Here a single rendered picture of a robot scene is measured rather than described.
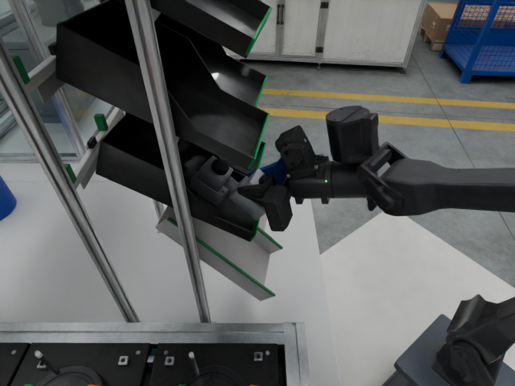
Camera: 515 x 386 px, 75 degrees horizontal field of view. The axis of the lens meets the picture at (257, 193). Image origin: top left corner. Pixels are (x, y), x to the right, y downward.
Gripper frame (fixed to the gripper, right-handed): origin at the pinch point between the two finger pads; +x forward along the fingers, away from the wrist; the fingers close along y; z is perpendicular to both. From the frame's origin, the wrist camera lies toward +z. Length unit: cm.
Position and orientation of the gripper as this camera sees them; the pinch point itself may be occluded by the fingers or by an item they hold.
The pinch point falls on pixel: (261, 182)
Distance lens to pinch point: 56.1
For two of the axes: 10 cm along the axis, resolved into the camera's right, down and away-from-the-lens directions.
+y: -3.4, 5.6, -7.6
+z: -2.5, -8.3, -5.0
